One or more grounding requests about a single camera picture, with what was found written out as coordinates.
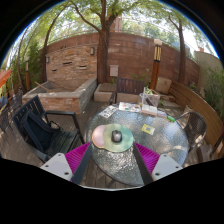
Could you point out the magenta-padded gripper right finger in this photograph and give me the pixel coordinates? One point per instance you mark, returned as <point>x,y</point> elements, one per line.
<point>166,164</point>

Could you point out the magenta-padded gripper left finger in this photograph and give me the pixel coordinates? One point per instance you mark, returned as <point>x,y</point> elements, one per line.
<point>58,164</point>

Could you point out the dark grey computer mouse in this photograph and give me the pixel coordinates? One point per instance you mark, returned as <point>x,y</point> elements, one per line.
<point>116,136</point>

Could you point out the round iridescent mouse pad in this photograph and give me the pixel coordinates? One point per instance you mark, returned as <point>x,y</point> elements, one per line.
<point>126,138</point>

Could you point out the black slatted chair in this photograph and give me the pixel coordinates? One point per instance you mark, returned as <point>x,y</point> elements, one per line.
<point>65,140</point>

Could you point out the black bag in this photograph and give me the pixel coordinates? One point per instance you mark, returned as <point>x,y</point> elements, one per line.
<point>40,131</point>

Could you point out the yellow card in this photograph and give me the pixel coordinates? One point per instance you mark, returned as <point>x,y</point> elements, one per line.
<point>148,129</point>

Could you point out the green packet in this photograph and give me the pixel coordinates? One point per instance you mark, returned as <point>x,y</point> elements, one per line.
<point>171,118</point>

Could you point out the thin blue-white book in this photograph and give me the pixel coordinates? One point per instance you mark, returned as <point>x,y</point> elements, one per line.
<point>161,113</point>

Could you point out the concrete planter with plant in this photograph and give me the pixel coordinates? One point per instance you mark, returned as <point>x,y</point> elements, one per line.
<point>154,98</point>

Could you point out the colourful picture book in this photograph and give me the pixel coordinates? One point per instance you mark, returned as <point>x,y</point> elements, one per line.
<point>130,107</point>

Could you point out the curved wooden bench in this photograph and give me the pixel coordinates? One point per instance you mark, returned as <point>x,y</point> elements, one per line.
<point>193,100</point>

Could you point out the white number plate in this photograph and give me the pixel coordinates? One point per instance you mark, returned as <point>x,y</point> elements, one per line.
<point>108,112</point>

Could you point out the pale stone block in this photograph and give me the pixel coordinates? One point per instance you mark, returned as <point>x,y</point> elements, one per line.
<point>164,85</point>

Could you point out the low concrete planter box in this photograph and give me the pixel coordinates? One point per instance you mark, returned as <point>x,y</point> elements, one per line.
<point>104,93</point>

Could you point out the dark wooden bench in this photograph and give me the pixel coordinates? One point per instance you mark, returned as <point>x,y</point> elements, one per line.
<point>128,86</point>

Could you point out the thin curved tree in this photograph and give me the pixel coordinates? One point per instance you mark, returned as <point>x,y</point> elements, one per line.
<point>44,63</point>

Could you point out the slim leaning tree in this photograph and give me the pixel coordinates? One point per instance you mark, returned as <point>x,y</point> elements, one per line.
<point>181,56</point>

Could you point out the forked tree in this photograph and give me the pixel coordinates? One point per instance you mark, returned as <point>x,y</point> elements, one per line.
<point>102,53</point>

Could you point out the wooden garden lamp post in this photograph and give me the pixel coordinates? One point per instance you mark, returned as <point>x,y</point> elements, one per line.
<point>155,70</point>

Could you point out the wall lamp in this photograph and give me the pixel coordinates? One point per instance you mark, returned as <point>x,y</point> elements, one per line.
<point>92,51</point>
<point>47,59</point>

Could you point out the white wall box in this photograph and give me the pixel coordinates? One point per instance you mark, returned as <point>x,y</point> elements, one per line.
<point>114,70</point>

